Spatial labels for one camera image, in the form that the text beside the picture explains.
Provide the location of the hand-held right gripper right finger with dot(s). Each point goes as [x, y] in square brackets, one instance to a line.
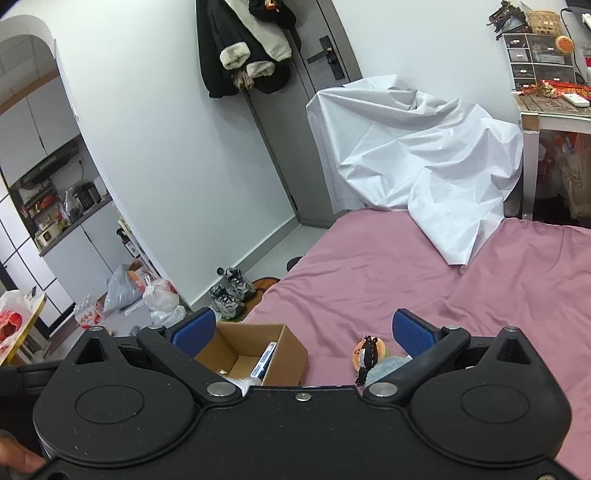
[413, 333]

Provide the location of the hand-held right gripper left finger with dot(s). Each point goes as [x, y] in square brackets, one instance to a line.
[194, 331]

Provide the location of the blue-grey plush toy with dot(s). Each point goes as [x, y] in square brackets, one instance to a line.
[388, 367]

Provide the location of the black white-stitched plush toy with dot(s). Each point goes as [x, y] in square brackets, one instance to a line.
[367, 357]

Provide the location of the brown cardboard box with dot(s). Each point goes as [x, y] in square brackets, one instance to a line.
[288, 357]

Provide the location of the person's left hand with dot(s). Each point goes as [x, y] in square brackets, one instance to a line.
[18, 457]

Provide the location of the orange plush toy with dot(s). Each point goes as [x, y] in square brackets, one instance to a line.
[381, 347]

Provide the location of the yellow round table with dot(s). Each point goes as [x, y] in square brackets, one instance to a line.
[25, 344]

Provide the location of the grey sneaker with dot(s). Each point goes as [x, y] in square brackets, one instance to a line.
[240, 282]
[226, 302]

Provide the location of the pink bed sheet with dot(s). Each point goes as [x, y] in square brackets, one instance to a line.
[369, 286]

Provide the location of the clear bubble wrap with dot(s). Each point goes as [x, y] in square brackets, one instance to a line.
[242, 382]

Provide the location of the blue white small box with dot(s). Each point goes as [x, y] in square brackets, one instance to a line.
[267, 362]

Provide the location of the orange cardboard carton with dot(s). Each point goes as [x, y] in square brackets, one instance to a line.
[137, 275]

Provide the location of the grey plastic bag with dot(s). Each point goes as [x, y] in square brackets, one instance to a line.
[121, 290]

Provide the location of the brown bear-shaped mat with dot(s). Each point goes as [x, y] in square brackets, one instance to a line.
[267, 287]

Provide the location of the pack of water bottles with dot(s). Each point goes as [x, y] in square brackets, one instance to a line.
[88, 311]

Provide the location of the white narrow rack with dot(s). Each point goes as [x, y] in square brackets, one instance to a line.
[141, 251]

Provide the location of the dark spray bottle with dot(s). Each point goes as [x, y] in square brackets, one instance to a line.
[124, 241]

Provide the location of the black slipper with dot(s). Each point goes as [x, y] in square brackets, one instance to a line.
[293, 264]

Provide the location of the kitchen counter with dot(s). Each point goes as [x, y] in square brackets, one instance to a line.
[87, 217]

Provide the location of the white cloth cover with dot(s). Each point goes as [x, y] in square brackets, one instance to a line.
[406, 161]

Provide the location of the black kitchen appliance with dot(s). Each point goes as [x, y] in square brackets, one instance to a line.
[87, 194]

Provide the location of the grey door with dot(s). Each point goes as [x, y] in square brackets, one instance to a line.
[286, 152]

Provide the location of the beige tote bag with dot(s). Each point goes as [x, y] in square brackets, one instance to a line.
[576, 180]

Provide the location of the white desk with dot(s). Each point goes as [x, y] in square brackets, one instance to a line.
[530, 138]

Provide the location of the red snack packets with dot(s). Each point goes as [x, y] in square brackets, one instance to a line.
[547, 88]

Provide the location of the white remote control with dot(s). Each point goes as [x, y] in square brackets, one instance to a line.
[574, 99]

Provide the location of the black white fleece jacket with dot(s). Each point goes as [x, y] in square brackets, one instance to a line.
[231, 41]

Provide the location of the grey drawer organizer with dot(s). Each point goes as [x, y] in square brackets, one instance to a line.
[538, 60]

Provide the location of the orange plush ball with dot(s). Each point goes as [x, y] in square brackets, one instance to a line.
[564, 45]

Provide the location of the dark ornament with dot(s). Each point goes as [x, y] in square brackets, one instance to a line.
[505, 16]

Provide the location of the wicker basket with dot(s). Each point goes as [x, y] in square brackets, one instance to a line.
[544, 22]

